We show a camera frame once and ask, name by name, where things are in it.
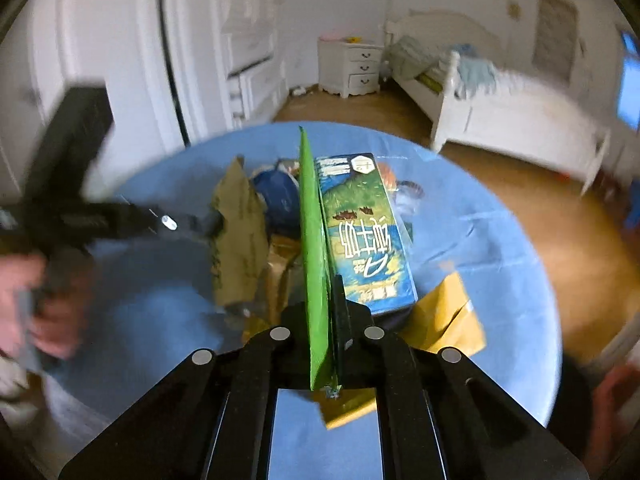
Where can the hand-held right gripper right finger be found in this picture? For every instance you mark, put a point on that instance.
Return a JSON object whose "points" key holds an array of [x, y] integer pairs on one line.
{"points": [[340, 320]]}

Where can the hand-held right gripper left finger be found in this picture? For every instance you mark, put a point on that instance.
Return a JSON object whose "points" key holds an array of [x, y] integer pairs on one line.
{"points": [[292, 320]]}

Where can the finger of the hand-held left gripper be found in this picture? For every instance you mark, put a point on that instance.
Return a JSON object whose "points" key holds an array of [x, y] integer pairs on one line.
{"points": [[185, 222]]}

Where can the brown paper wrapper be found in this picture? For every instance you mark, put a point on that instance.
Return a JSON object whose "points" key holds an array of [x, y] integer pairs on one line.
{"points": [[240, 240]]}

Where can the green milk carton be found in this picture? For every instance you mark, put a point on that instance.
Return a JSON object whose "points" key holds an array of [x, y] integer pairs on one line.
{"points": [[360, 240]]}

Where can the yellow padded mailer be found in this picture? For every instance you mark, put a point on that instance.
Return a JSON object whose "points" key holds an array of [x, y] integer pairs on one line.
{"points": [[445, 320]]}

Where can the person's left hand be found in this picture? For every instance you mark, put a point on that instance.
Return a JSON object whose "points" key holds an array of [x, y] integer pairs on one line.
{"points": [[55, 330]]}

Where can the brown paper bag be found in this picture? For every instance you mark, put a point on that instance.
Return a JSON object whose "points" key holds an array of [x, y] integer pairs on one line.
{"points": [[280, 280]]}

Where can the blue crumpled plastic bag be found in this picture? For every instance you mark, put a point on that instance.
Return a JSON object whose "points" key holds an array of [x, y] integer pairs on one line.
{"points": [[277, 195]]}

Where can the white wardrobe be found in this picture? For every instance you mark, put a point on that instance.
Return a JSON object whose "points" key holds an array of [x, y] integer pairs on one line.
{"points": [[125, 60]]}

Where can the clear plastic wrapper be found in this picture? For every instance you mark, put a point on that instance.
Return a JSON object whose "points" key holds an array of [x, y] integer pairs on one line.
{"points": [[405, 195]]}

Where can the white nightstand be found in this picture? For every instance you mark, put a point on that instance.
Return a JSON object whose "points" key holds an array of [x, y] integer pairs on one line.
{"points": [[362, 67]]}

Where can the green cushion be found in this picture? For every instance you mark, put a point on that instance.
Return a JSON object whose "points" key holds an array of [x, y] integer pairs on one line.
{"points": [[430, 82]]}

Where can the white bed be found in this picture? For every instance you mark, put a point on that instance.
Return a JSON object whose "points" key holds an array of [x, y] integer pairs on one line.
{"points": [[515, 110]]}

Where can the light blue blanket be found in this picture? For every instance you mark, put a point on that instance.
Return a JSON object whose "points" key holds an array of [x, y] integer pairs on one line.
{"points": [[475, 72]]}

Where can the window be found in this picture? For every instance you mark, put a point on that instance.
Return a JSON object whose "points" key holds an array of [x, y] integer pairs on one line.
{"points": [[631, 85]]}

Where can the yellow wall sticker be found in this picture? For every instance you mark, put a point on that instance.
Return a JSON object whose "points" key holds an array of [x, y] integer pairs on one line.
{"points": [[513, 10]]}

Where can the wall poster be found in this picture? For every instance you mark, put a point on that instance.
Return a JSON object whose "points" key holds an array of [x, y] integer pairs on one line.
{"points": [[555, 35]]}

